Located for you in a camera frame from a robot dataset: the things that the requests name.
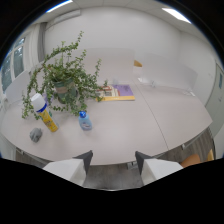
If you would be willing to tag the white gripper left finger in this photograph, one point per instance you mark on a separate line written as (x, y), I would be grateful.
(71, 168)

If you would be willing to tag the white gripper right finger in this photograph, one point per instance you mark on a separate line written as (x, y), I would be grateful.
(156, 168)

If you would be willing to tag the yellow Dettol spray can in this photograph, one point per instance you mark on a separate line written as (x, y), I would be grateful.
(44, 112)

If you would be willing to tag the orange chair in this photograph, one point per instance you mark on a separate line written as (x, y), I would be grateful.
(191, 160)

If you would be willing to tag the small blue bottle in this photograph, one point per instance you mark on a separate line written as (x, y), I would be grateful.
(85, 121)

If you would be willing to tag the grey crumpled cloth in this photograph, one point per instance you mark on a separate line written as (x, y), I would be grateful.
(35, 134)

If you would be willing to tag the purple and yellow book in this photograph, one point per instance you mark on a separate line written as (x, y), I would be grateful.
(116, 92)

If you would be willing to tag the green potted plant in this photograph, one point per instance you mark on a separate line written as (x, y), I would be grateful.
(63, 80)

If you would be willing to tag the white partition panel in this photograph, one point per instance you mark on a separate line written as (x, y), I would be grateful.
(166, 71)
(108, 63)
(17, 87)

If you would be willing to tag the window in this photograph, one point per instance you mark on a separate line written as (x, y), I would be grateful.
(12, 63)

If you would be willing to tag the ceiling light panel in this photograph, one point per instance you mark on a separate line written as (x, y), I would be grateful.
(176, 14)

